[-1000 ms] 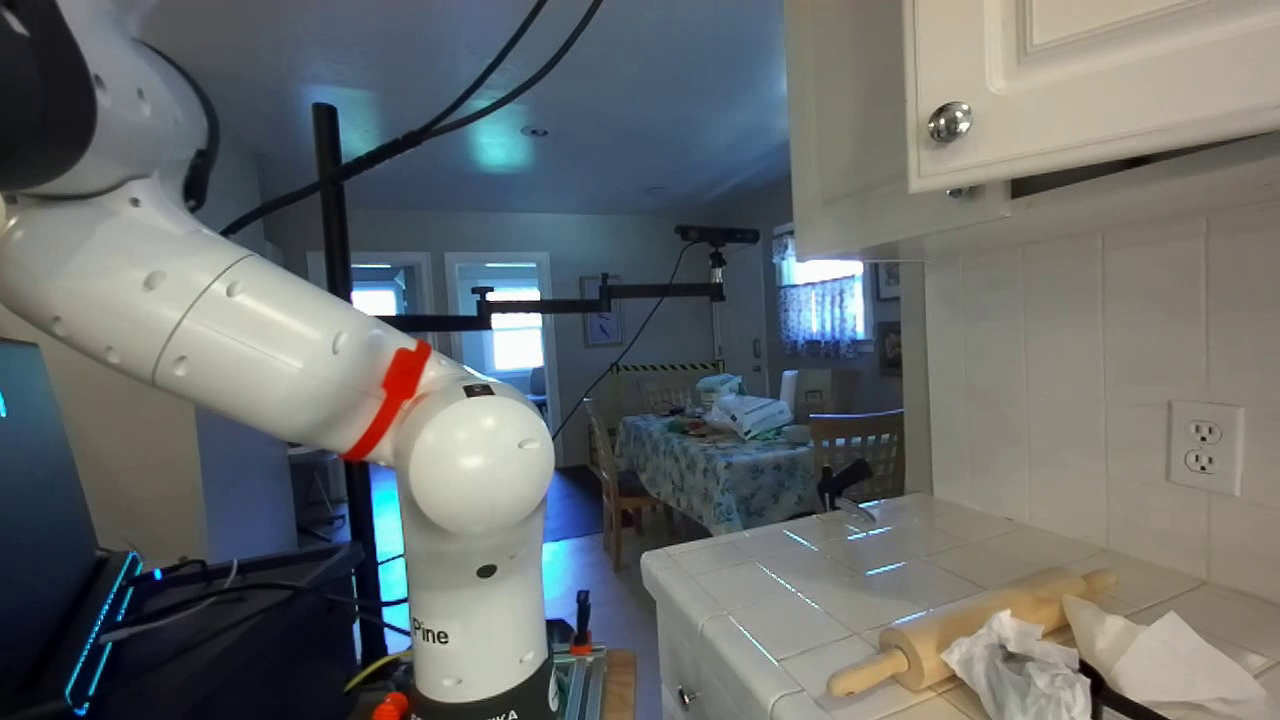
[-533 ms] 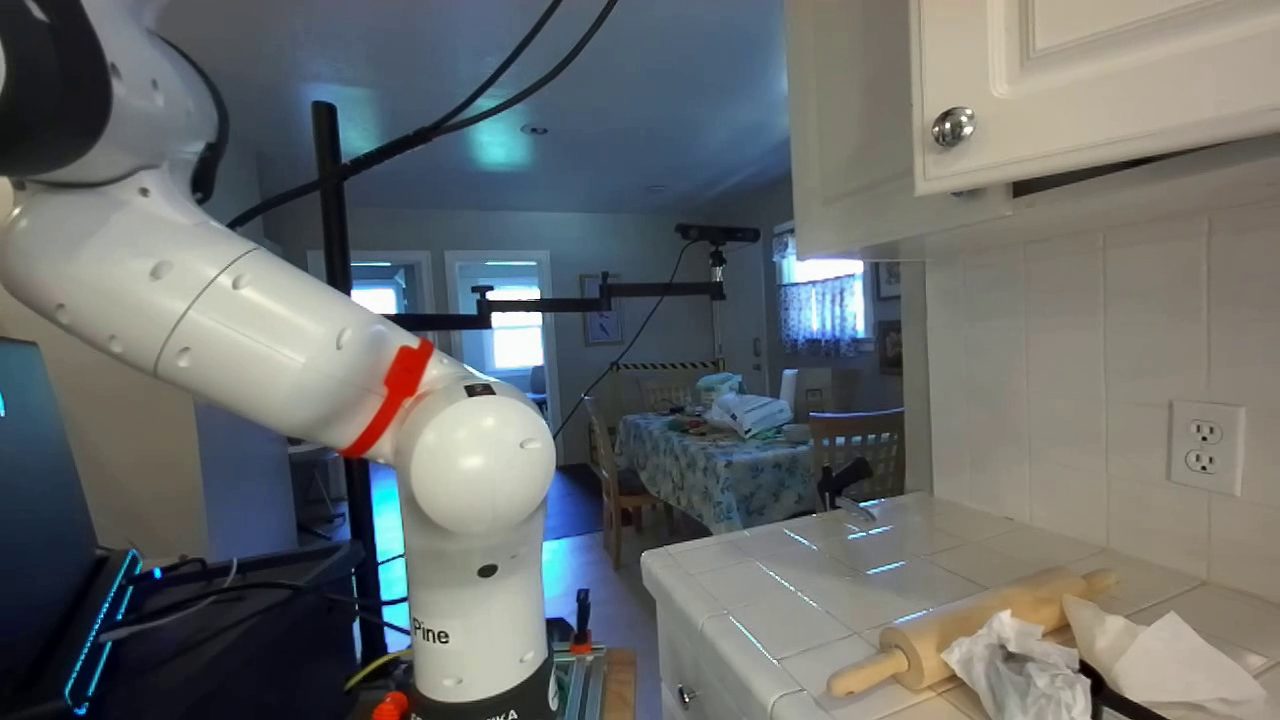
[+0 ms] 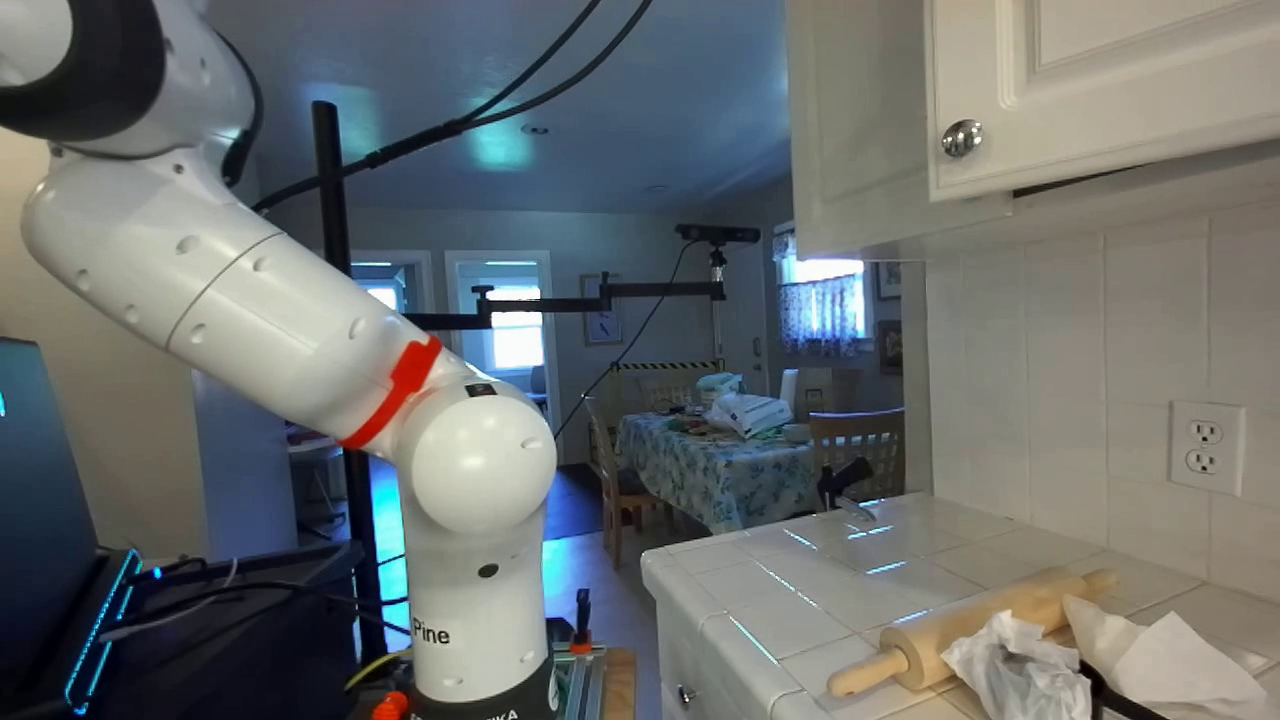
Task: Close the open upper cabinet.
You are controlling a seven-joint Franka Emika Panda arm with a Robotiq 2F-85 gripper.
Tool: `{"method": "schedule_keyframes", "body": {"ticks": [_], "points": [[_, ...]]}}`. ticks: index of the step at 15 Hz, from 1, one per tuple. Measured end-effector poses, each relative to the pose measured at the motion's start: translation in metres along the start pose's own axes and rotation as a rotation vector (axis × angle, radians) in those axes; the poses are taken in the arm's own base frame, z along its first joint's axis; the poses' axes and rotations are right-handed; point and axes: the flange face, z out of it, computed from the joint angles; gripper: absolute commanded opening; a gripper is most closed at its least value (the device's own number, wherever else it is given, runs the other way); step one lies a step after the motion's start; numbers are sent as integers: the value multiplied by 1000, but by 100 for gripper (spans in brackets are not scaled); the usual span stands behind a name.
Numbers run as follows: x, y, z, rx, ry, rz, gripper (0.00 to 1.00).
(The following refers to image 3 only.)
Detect white framed glass door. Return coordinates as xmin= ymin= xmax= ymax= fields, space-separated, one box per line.
xmin=442 ymin=244 xmax=560 ymax=410
xmin=344 ymin=248 xmax=442 ymax=328

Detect white tall cabinet panel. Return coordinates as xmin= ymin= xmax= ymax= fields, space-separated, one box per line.
xmin=786 ymin=0 xmax=939 ymax=262

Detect wooden dining chair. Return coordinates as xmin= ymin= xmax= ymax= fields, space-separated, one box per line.
xmin=799 ymin=404 xmax=911 ymax=508
xmin=584 ymin=400 xmax=673 ymax=572

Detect crumpled white paper towel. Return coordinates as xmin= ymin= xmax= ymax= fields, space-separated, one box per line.
xmin=1055 ymin=587 xmax=1280 ymax=720

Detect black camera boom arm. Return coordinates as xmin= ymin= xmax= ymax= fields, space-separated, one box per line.
xmin=406 ymin=270 xmax=738 ymax=337

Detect black stereo camera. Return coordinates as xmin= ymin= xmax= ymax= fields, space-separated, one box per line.
xmin=669 ymin=216 xmax=764 ymax=251

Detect black stand pole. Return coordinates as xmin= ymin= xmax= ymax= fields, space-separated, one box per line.
xmin=310 ymin=98 xmax=397 ymax=665

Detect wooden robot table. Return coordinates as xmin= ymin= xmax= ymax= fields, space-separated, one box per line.
xmin=536 ymin=645 xmax=645 ymax=720

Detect dark laptop screen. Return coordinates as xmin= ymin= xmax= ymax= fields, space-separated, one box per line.
xmin=0 ymin=334 xmax=105 ymax=709

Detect small black device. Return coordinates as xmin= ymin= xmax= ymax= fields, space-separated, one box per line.
xmin=811 ymin=457 xmax=880 ymax=515

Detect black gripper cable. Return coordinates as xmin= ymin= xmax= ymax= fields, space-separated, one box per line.
xmin=248 ymin=0 xmax=608 ymax=216
xmin=248 ymin=0 xmax=662 ymax=216

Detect white counter base cabinet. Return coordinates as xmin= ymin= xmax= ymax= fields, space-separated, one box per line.
xmin=640 ymin=575 xmax=832 ymax=720

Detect table with floral cloth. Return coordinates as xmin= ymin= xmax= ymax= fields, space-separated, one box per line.
xmin=611 ymin=410 xmax=826 ymax=541

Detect crumpled white plastic wrap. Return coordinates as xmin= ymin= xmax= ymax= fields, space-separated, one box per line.
xmin=936 ymin=607 xmax=1103 ymax=720

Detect framed wall picture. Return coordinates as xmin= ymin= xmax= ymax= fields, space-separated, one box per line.
xmin=576 ymin=270 xmax=634 ymax=353

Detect window with lace curtain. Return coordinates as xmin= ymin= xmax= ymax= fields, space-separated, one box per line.
xmin=767 ymin=224 xmax=875 ymax=360

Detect red handled clamp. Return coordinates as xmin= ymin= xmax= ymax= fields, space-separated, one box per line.
xmin=567 ymin=587 xmax=602 ymax=661

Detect white wall outlet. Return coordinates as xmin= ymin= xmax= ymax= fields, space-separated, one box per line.
xmin=1165 ymin=395 xmax=1252 ymax=502

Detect thin black camera cable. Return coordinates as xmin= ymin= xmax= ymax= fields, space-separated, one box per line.
xmin=547 ymin=241 xmax=713 ymax=450

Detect folded white towels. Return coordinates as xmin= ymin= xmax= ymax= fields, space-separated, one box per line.
xmin=692 ymin=367 xmax=799 ymax=446

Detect wooden rolling pin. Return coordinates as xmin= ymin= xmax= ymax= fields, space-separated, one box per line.
xmin=826 ymin=569 xmax=1123 ymax=709

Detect silver cabinet knob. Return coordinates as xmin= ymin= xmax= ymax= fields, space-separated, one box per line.
xmin=936 ymin=118 xmax=991 ymax=166

